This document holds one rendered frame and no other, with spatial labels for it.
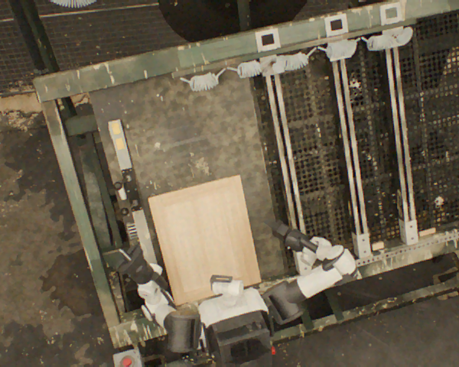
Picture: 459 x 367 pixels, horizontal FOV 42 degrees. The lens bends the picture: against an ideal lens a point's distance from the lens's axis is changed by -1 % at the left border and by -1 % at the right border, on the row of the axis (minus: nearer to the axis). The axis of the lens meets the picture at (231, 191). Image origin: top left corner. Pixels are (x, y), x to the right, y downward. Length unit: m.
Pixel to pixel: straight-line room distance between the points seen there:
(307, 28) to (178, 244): 1.14
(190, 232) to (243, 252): 0.28
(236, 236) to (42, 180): 2.16
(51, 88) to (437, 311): 2.73
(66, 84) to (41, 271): 1.97
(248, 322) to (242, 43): 1.16
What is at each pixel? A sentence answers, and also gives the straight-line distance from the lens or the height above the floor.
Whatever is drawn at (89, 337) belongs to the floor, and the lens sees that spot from 3.97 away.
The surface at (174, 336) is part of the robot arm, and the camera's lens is 2.43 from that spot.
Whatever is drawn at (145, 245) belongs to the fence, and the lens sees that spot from 2.80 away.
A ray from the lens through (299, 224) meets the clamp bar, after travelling 2.89.
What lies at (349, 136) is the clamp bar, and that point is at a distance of 2.87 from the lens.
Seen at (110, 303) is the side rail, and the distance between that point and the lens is 2.90.
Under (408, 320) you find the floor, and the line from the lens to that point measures 4.01.
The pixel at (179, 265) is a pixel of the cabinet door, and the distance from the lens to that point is 2.88.
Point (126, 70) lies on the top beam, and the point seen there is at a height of 1.85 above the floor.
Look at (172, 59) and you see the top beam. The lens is 2.57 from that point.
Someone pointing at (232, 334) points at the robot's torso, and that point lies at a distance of 2.34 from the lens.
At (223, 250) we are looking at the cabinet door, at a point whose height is 1.06.
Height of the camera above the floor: 3.59
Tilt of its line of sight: 55 degrees down
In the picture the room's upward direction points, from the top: 3 degrees counter-clockwise
